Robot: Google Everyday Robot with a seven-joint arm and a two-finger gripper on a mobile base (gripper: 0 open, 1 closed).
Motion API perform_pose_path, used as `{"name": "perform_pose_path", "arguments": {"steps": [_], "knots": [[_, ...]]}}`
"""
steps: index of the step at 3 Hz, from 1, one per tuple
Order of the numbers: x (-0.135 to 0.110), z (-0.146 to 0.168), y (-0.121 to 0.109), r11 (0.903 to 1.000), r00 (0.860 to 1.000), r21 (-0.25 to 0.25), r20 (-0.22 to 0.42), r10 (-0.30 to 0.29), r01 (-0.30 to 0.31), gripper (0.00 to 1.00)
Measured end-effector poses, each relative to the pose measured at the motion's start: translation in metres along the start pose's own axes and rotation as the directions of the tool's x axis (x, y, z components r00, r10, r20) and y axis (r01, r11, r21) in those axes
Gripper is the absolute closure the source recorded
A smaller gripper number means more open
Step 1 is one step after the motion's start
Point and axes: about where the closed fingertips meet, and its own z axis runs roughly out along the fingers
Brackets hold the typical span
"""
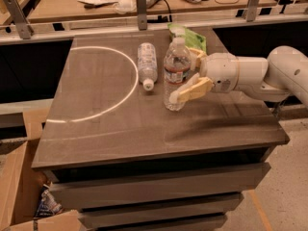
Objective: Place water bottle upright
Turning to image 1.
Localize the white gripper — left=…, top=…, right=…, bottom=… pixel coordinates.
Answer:
left=168, top=47, right=239, bottom=103

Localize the clear red-label water bottle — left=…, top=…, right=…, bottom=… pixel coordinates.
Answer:
left=164, top=38, right=191, bottom=111

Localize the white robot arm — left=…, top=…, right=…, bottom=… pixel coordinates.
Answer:
left=167, top=46, right=308, bottom=107

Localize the white-label water bottle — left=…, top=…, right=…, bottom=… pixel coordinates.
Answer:
left=138, top=42, right=158, bottom=91

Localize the green chip bag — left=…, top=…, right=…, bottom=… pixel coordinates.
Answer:
left=167, top=23, right=206, bottom=51

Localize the grey drawer cabinet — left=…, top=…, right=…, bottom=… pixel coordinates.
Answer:
left=33, top=31, right=288, bottom=231

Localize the wooden background desk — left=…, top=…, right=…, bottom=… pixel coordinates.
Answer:
left=26, top=0, right=279, bottom=24

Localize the cardboard box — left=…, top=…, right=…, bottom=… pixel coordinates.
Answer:
left=0, top=108, right=87, bottom=231

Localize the blue snack bag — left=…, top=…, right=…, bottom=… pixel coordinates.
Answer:
left=35, top=184, right=63, bottom=218

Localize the black power cable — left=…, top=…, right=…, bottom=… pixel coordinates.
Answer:
left=156, top=0, right=173, bottom=23

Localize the middle metal bracket post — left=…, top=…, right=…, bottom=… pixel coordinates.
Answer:
left=136, top=0, right=147, bottom=31

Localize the metal bracket post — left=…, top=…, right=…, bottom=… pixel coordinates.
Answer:
left=244, top=0, right=259, bottom=22
left=3, top=0, right=34, bottom=39
left=136, top=0, right=147, bottom=31

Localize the right metal bracket post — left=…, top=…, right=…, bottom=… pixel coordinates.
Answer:
left=244, top=0, right=259, bottom=22

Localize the left metal bracket post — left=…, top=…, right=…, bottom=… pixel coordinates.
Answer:
left=3, top=0, right=34, bottom=39

